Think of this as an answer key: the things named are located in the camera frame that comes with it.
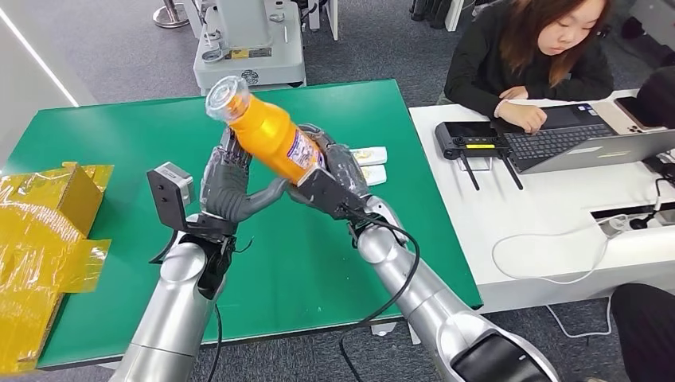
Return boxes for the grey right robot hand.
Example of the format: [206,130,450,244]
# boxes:
[299,123,373,201]

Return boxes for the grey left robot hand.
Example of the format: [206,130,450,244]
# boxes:
[200,126,291,224]

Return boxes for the orange bottle with clear cap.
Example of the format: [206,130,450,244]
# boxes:
[205,75,326,185]

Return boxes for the white shampoo bottle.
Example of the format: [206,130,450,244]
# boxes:
[350,146,388,166]
[362,165,388,186]

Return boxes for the black controller with antennas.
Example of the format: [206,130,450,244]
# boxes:
[434,121,525,191]

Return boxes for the grey white machine base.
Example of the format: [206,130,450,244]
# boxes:
[181,0,308,96]

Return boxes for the clear controller stand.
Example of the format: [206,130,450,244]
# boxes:
[460,156,495,173]

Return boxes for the white furniture legs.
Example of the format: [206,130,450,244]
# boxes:
[307,0,341,41]

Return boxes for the person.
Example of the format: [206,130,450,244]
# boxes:
[443,0,615,134]

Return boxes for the white table foot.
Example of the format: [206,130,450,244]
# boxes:
[370,320,423,346]

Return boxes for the black items on floor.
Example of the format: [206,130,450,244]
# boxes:
[409,0,454,30]

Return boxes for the metal stanchion base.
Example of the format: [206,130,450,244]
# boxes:
[152,0,189,29]

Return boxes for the white furniture leg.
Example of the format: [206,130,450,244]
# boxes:
[445,0,468,33]

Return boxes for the cardboard box with yellow tape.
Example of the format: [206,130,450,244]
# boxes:
[0,162,115,372]

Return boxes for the silver laptop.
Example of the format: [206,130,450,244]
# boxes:
[493,103,675,174]

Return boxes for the rose gold smartphone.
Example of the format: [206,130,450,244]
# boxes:
[593,95,668,134]

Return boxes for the white power adapter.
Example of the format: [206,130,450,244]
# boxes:
[598,213,632,238]

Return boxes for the black device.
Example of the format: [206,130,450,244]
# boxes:
[643,151,675,177]

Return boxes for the person's head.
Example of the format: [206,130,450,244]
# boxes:
[636,65,675,129]

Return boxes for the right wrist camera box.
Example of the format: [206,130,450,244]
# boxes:
[296,167,408,246]

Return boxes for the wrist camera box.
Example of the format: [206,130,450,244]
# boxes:
[296,167,408,246]
[146,162,197,236]

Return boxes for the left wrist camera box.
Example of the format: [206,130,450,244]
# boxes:
[146,162,197,236]

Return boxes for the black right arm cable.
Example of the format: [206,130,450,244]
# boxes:
[338,208,421,382]

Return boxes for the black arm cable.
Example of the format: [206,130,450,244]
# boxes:
[206,302,224,382]
[338,208,421,382]

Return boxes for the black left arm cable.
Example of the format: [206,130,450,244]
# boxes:
[206,302,224,382]

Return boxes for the white cable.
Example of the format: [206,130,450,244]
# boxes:
[491,216,634,339]

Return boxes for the black plug with cable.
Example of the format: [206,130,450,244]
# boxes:
[630,176,675,232]

